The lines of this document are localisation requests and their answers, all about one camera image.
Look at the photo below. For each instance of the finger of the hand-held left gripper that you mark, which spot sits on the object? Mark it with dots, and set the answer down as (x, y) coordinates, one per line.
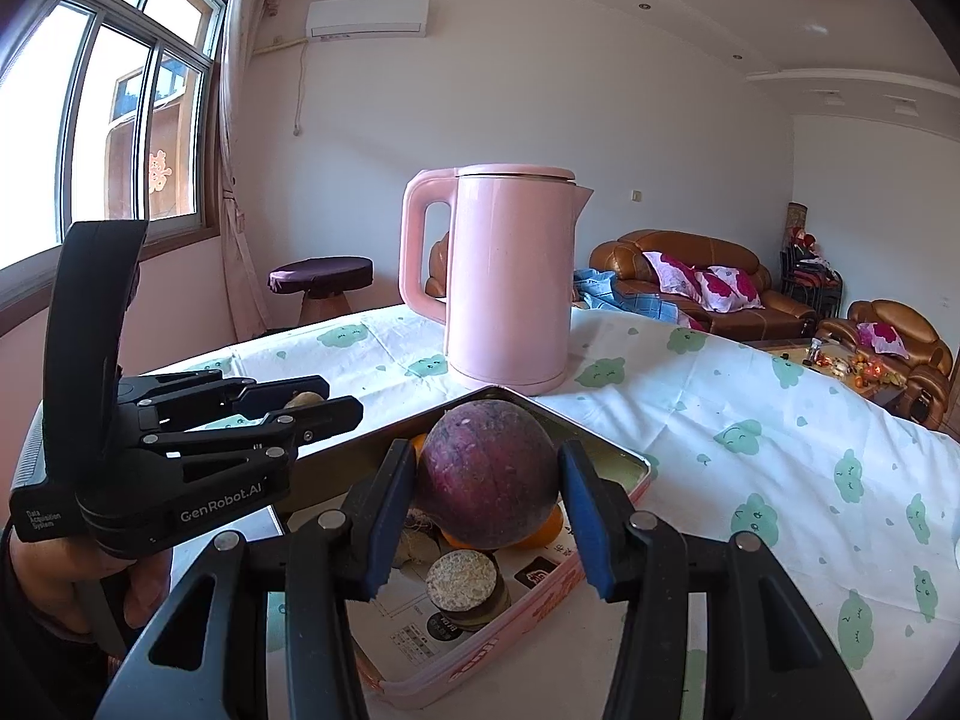
(225, 399)
(315, 424)

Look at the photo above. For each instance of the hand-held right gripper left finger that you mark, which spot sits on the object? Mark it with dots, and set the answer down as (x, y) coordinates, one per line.
(390, 510)

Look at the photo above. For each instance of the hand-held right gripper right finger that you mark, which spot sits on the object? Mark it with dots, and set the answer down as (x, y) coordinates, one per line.
(589, 525)

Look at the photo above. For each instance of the small brown kiwi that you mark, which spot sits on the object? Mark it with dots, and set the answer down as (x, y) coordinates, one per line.
(302, 397)

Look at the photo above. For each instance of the large orange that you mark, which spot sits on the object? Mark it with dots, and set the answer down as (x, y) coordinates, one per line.
(551, 529)

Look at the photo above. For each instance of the small orange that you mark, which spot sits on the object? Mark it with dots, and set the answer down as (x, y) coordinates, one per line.
(416, 451)

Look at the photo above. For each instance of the pink tin box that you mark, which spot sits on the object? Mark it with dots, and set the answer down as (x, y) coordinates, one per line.
(540, 600)

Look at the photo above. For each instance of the round cracker stack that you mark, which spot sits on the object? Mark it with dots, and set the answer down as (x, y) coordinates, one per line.
(461, 577)

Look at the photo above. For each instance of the round purple beetroot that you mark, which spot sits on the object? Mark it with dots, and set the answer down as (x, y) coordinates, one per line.
(487, 472)

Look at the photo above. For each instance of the person's left forearm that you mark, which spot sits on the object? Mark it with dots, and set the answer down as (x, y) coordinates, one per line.
(37, 675)

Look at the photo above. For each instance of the person's left hand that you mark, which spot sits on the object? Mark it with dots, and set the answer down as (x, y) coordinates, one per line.
(45, 570)

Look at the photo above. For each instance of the printed paper leaflet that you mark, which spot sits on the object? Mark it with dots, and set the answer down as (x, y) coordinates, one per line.
(405, 630)

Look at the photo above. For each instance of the purple cushioned stool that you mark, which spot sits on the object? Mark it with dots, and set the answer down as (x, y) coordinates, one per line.
(322, 274)

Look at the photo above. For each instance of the brown leather chair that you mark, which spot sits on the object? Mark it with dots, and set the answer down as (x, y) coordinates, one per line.
(437, 270)

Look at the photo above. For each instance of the white green printed tablecloth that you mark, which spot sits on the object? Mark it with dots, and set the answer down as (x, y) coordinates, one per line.
(750, 405)

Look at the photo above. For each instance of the blue cloth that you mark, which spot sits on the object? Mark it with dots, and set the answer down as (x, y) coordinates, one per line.
(637, 304)

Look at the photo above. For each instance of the pink curtain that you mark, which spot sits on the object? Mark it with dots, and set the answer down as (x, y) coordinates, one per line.
(240, 165)

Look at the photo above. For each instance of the window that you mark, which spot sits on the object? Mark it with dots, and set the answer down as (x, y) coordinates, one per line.
(146, 127)

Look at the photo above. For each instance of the pink electric kettle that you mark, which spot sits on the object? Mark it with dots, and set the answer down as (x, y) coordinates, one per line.
(510, 277)

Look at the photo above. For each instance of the pink floral cushion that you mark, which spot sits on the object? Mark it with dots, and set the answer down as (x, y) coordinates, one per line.
(883, 337)
(675, 274)
(731, 289)

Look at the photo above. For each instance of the brown leather sofa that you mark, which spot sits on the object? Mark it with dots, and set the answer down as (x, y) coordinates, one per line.
(675, 244)

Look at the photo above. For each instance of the cluttered coffee table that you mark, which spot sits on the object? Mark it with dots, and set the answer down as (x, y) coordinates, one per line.
(847, 371)

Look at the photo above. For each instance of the stacked dark chairs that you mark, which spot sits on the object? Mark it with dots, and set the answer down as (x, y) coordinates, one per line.
(814, 281)

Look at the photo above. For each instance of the tall decorative tube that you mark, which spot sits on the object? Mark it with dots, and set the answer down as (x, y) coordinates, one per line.
(796, 219)

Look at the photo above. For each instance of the brown leather armchair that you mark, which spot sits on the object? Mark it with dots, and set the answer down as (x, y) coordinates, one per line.
(900, 315)

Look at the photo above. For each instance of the white air conditioner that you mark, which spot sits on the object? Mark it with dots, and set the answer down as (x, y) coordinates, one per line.
(367, 16)

